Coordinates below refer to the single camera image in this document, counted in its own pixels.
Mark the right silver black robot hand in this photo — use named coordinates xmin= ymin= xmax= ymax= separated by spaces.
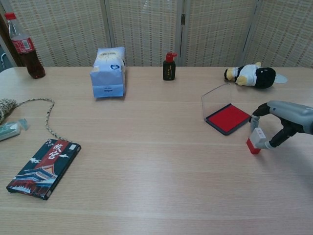
xmin=248 ymin=100 xmax=313 ymax=150

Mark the red and white stamp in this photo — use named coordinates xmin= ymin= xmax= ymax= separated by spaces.
xmin=246 ymin=127 xmax=266 ymax=155

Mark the red ink pad clear lid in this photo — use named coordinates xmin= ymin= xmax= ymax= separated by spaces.
xmin=201 ymin=83 xmax=252 ymax=136

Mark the black ink bottle red cap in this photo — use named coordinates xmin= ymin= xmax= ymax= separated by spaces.
xmin=162 ymin=52 xmax=179 ymax=81

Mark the white round disc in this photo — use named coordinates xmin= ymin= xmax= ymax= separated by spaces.
xmin=275 ymin=73 xmax=289 ymax=84

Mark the black and white plush doll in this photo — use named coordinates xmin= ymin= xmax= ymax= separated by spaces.
xmin=224 ymin=62 xmax=277 ymax=89

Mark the woven folding screen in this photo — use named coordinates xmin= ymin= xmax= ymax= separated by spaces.
xmin=0 ymin=0 xmax=313 ymax=67

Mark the blue and white paper bag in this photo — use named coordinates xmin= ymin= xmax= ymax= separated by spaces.
xmin=89 ymin=47 xmax=127 ymax=99

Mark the notebook with palace print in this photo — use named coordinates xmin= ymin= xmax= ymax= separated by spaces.
xmin=6 ymin=138 xmax=82 ymax=201

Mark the cola bottle with red cap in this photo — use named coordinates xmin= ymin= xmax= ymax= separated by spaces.
xmin=4 ymin=12 xmax=46 ymax=79

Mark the small green white packet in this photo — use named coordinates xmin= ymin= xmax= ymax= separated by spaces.
xmin=0 ymin=118 xmax=30 ymax=142

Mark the braided rope bundle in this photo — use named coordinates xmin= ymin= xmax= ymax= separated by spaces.
xmin=0 ymin=97 xmax=70 ymax=142

